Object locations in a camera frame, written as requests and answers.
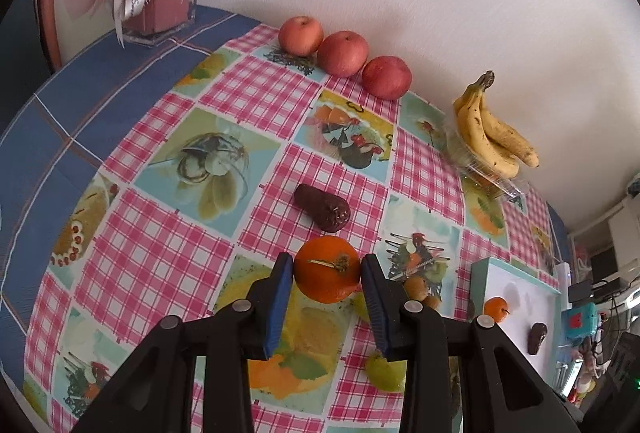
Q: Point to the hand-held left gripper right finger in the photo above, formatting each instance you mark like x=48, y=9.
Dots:
x=375, y=308

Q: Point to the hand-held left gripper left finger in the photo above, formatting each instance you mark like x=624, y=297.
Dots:
x=280, y=303

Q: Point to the tangerine with stem stick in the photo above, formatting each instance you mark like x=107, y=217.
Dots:
x=325, y=283

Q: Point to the green jujube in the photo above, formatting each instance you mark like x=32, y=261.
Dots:
x=385, y=375

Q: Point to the dark brown avocado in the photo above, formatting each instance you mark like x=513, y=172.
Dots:
x=325, y=213

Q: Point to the white tray with teal rim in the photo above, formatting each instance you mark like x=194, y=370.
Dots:
x=520, y=313

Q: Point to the pink checkered fruit-print tablecloth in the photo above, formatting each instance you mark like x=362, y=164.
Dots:
x=165, y=238

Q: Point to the small avocado on board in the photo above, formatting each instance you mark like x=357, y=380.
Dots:
x=537, y=338

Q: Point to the clear plastic container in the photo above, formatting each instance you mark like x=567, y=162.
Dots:
x=500, y=185

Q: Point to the yellow banana bunch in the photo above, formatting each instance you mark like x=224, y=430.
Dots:
x=475, y=133

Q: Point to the teal box device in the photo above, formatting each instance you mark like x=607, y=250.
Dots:
x=580, y=319

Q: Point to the black power adapter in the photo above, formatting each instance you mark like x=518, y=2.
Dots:
x=581, y=291

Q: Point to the red apple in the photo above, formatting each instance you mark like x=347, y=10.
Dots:
x=343, y=54
x=301, y=35
x=386, y=77

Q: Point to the blue tablecloth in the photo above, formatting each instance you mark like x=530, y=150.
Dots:
x=60, y=123

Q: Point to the clear square vase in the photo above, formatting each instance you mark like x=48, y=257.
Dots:
x=165, y=13

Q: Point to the pink framed panel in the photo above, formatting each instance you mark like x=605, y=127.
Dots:
x=47, y=13

